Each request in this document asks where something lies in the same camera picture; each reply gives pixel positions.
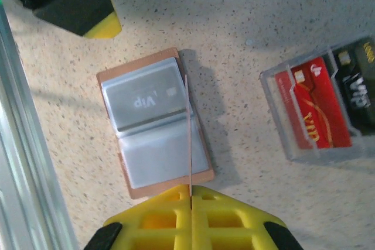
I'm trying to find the tan leather card holder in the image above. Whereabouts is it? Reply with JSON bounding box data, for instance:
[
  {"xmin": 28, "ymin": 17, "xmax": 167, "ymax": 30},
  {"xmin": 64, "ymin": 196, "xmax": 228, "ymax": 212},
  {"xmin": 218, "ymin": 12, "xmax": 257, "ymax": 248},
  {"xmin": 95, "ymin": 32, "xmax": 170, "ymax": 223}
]
[{"xmin": 96, "ymin": 47, "xmax": 215, "ymax": 201}]

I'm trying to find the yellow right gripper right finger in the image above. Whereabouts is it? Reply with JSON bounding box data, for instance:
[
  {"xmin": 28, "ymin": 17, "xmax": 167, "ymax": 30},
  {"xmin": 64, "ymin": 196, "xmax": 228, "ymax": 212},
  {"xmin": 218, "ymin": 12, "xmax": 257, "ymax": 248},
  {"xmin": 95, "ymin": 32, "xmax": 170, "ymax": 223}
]
[{"xmin": 190, "ymin": 184, "xmax": 305, "ymax": 250}]

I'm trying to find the silver VIP card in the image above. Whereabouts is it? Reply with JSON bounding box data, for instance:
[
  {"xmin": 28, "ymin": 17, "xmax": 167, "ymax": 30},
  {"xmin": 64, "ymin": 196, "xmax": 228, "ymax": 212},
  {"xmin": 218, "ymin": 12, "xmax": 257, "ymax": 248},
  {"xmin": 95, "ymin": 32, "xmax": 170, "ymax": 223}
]
[{"xmin": 104, "ymin": 64, "xmax": 188, "ymax": 132}]

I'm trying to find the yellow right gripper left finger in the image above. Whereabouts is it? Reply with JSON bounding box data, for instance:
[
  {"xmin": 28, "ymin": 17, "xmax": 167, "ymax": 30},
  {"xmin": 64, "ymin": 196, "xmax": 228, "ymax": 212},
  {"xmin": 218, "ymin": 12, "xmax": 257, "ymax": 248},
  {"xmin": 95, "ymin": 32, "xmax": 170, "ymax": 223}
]
[{"xmin": 83, "ymin": 184, "xmax": 193, "ymax": 250}]

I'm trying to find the red VIP card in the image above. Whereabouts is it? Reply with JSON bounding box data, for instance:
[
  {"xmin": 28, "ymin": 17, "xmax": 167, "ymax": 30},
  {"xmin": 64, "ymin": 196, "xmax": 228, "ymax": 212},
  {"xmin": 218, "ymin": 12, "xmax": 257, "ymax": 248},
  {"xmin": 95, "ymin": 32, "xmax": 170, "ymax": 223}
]
[{"xmin": 274, "ymin": 56, "xmax": 352, "ymax": 150}]

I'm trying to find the clear plastic card box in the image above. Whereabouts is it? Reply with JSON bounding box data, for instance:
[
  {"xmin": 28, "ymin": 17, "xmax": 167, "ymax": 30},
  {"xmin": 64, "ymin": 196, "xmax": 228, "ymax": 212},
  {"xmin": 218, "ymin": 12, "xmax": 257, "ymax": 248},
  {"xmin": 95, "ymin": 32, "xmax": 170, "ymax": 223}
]
[{"xmin": 259, "ymin": 36, "xmax": 375, "ymax": 165}]

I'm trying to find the black VIP card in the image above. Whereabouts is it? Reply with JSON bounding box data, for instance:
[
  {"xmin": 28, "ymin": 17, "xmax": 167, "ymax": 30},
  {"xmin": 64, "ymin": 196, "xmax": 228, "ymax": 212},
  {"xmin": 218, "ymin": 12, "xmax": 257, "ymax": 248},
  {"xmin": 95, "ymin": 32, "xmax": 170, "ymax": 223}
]
[{"xmin": 333, "ymin": 39, "xmax": 375, "ymax": 133}]

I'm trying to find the aluminium table frame rail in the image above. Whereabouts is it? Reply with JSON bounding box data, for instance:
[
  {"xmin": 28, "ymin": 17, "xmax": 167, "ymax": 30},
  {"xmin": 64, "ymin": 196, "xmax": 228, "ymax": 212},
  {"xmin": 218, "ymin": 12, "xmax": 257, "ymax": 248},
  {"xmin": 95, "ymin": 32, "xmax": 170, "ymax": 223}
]
[{"xmin": 0, "ymin": 0, "xmax": 79, "ymax": 250}]

